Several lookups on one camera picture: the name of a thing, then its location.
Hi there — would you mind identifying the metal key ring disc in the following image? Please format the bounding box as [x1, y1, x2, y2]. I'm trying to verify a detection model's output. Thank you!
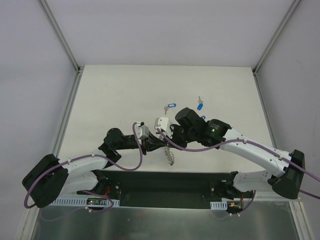
[162, 146, 175, 166]

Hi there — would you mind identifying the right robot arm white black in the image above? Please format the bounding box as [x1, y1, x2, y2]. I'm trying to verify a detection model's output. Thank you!
[168, 107, 305, 200]

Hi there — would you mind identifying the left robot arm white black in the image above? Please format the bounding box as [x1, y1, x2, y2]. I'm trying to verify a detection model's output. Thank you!
[22, 123, 168, 209]

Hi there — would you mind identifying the key with blue framed tag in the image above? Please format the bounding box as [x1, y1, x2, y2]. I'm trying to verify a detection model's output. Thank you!
[163, 103, 177, 115]

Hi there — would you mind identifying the key with solid blue tag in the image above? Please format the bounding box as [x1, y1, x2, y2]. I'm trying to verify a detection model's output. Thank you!
[197, 96, 204, 111]

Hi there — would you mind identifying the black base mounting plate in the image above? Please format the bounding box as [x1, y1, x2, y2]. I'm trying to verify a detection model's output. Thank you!
[77, 170, 253, 209]

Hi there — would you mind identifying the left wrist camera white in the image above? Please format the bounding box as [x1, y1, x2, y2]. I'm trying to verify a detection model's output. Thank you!
[132, 122, 150, 141]

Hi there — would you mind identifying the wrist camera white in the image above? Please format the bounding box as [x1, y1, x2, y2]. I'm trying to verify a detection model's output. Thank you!
[132, 122, 150, 141]
[154, 117, 173, 139]

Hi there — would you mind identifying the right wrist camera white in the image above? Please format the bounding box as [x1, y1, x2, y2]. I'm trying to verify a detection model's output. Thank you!
[154, 117, 173, 139]

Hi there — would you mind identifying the right white cable duct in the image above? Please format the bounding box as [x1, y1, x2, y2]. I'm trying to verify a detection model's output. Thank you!
[210, 200, 228, 211]

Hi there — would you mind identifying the white cable duct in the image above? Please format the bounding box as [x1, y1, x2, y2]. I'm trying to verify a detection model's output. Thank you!
[210, 200, 228, 211]
[50, 196, 120, 208]

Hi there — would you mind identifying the left aluminium frame post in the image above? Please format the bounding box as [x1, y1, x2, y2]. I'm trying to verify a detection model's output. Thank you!
[37, 0, 85, 75]

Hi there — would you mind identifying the aluminium frame post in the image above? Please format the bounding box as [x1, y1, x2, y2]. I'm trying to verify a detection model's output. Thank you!
[251, 0, 310, 76]
[37, 0, 85, 75]

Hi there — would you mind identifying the left white cable duct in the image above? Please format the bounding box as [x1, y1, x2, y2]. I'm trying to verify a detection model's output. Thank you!
[50, 196, 120, 208]

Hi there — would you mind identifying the right aluminium frame post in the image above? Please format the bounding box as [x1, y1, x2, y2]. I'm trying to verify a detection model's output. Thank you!
[251, 0, 310, 76]

